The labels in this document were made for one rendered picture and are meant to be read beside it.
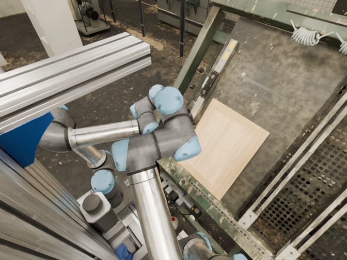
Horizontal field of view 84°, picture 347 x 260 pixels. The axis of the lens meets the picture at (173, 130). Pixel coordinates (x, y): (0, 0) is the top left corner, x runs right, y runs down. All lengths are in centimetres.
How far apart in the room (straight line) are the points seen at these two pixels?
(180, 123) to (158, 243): 28
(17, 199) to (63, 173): 250
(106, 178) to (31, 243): 68
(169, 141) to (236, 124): 90
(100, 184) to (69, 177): 171
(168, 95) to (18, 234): 40
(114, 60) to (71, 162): 260
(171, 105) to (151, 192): 22
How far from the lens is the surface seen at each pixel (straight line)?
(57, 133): 85
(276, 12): 136
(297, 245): 139
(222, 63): 142
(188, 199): 159
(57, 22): 445
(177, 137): 48
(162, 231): 49
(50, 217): 46
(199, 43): 154
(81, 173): 278
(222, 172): 139
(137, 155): 47
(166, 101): 50
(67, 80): 38
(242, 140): 132
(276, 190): 127
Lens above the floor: 221
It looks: 49 degrees down
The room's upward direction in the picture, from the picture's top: straight up
